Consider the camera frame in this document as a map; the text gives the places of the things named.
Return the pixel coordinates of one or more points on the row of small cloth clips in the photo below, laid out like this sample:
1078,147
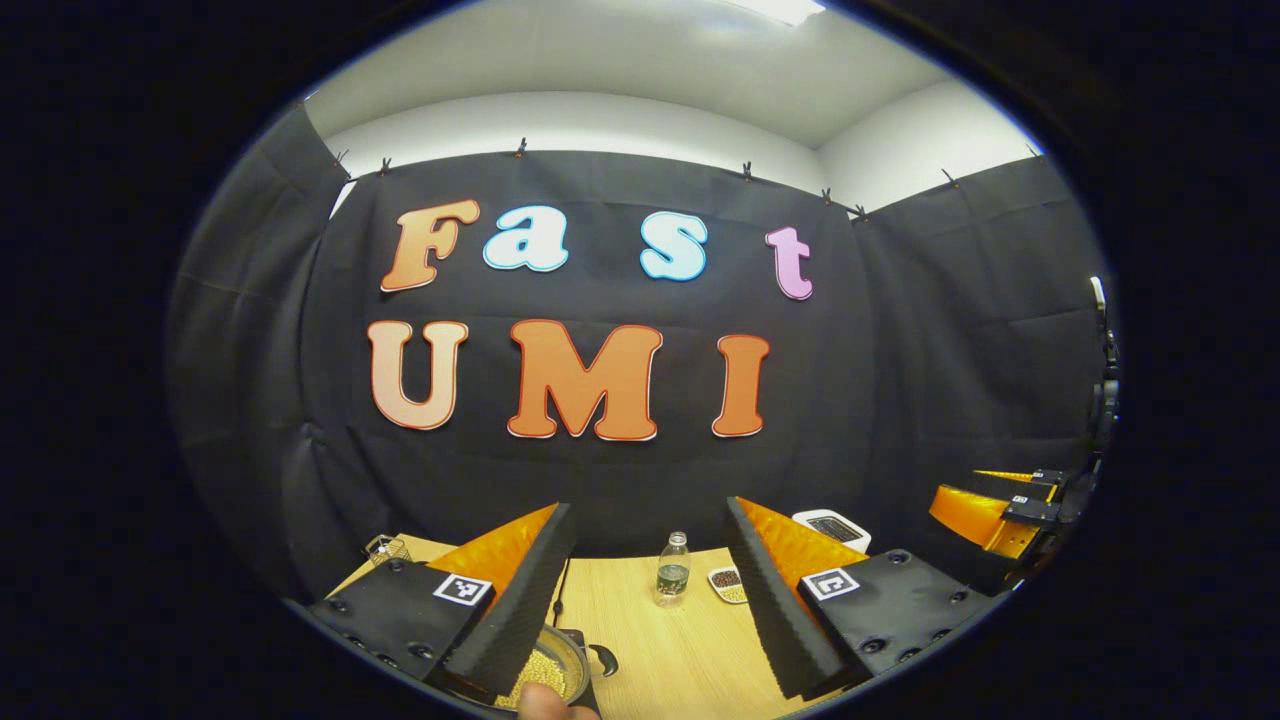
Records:
521,148

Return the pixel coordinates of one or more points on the clear plastic water bottle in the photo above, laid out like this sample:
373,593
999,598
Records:
673,575

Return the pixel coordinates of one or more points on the white divided bean dish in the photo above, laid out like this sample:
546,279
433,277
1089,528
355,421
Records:
727,585

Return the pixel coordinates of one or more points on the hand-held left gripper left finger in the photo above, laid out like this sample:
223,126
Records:
530,600

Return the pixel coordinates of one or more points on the ceiling light panel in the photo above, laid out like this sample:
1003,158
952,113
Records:
785,10

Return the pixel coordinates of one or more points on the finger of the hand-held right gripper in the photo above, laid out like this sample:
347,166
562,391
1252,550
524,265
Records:
980,515
1030,476

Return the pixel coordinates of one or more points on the pile of yellow soybeans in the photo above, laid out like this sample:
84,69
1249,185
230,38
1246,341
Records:
545,670

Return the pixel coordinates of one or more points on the white toaster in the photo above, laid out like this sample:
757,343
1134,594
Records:
835,528

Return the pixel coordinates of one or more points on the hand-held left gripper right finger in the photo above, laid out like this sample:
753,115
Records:
765,590

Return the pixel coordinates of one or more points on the black induction cooktop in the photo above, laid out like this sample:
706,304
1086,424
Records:
580,636

